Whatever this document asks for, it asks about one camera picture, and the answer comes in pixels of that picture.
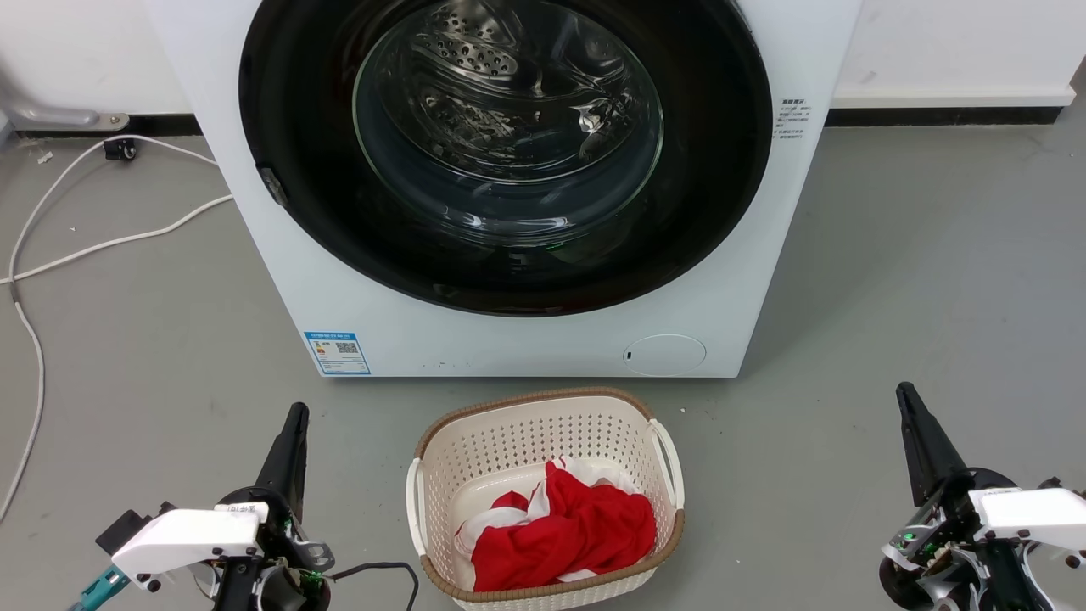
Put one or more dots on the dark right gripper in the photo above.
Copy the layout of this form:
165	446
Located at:
942	535

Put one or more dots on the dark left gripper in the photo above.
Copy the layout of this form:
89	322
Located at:
293	585

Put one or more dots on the black round glass washer door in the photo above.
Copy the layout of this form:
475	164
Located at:
297	170

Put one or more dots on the white front-load washing machine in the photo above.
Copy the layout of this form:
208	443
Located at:
526	344

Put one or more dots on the blue energy label sticker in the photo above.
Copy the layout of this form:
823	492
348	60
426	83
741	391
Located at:
337	353

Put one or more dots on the cream plastic laundry basket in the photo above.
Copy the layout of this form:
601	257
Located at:
526	433

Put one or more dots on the round white filter cover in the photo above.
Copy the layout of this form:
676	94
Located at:
666	355

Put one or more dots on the red and white garment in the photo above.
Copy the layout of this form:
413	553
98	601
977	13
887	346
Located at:
577	530

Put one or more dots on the small black floor caster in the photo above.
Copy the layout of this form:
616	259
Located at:
120	149

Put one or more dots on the small printed text label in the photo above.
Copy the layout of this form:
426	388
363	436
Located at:
793	119

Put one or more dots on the stainless steel washer drum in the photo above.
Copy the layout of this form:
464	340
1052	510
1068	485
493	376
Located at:
475	68

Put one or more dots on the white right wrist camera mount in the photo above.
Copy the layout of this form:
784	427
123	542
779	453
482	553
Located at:
1035	513

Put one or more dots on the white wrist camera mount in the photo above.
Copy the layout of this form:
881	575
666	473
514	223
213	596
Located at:
187	539
1035	513

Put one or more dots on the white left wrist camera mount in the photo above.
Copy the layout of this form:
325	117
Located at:
187	539

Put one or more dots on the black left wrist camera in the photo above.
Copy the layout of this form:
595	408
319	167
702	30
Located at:
127	528

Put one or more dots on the grey metal floor bracket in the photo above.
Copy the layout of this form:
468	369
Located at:
51	116

